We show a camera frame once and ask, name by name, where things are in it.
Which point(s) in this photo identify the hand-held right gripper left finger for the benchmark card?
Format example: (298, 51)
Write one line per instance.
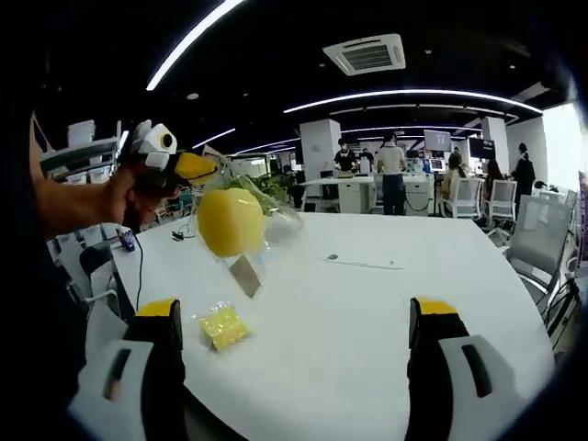
(133, 395)

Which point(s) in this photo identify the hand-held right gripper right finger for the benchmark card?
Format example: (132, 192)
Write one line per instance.
(445, 395)

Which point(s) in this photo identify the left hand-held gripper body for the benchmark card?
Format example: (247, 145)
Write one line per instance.
(156, 142)

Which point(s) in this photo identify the yellow round silicone block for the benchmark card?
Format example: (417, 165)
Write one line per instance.
(232, 222)

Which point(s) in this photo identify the yellow square silicone block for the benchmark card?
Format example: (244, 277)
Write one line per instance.
(226, 327)

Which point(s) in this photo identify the clear plastic bag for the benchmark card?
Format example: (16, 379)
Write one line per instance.
(245, 278)

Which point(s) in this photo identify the person's left hand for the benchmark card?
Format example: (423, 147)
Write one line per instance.
(133, 197)

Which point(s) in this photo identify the white storage shelf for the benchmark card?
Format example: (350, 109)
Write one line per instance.
(82, 151)

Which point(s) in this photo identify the green leafy plant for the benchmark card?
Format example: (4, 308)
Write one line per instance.
(271, 190)

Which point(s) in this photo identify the straight ceiling light strip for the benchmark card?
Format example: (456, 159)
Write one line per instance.
(193, 43)

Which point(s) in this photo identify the white plant pot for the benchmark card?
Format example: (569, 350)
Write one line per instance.
(287, 227)

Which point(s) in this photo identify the black office chair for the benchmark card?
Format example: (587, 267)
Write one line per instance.
(98, 271)

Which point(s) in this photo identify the grey mesh office chair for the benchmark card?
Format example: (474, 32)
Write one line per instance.
(542, 234)

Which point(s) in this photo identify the white mesh office chair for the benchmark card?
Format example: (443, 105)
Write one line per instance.
(469, 197)
(503, 197)

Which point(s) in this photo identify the ceiling air conditioner vent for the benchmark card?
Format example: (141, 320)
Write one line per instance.
(365, 53)

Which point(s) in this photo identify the long curved ceiling light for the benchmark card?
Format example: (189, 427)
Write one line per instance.
(413, 94)

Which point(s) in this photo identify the wall-mounted monitor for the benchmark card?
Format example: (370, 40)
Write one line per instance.
(481, 147)
(437, 140)

